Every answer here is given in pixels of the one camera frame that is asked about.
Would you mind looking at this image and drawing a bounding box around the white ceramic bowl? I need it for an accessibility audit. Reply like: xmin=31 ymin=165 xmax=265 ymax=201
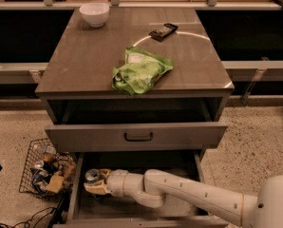
xmin=79 ymin=3 xmax=109 ymax=27

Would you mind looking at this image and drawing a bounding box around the green chip bag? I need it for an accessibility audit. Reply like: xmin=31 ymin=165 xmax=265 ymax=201
xmin=112 ymin=47 xmax=174 ymax=95

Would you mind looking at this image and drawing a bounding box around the yellow sponge in basket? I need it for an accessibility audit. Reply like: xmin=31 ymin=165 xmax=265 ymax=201
xmin=46 ymin=175 xmax=64 ymax=193

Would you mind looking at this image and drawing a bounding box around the grey right rail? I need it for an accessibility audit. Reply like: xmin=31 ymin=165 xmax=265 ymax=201
xmin=222 ymin=61 xmax=283 ymax=82

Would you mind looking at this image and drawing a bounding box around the black drawer handle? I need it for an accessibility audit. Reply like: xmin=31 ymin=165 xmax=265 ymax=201
xmin=123 ymin=132 xmax=153 ymax=143

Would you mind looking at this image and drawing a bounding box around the grey top drawer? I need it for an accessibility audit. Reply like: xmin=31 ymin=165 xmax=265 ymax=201
xmin=46 ymin=122 xmax=227 ymax=152

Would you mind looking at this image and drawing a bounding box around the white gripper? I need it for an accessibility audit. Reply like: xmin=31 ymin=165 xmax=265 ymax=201
xmin=84 ymin=169 xmax=128 ymax=197

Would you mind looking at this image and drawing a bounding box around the redbull can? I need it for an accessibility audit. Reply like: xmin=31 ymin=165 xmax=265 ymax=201
xmin=85 ymin=169 xmax=100 ymax=183

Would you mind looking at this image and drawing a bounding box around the grey drawer cabinet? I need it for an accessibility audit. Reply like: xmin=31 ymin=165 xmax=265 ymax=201
xmin=36 ymin=8 xmax=234 ymax=124

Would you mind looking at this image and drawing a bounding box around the grey left rail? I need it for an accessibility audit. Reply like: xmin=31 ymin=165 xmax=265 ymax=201
xmin=0 ymin=63 xmax=47 ymax=85

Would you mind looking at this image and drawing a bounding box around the grey open middle drawer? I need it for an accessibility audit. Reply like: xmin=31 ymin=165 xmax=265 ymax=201
xmin=53 ymin=150 xmax=228 ymax=228

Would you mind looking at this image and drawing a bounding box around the black wire basket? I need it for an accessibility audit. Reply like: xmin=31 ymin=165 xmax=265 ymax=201
xmin=19 ymin=139 xmax=76 ymax=198

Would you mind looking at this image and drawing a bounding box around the black floor cable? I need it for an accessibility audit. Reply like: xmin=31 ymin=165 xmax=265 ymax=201
xmin=0 ymin=193 xmax=69 ymax=228

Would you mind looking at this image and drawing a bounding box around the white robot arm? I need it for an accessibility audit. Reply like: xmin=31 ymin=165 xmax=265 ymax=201
xmin=84 ymin=169 xmax=283 ymax=228

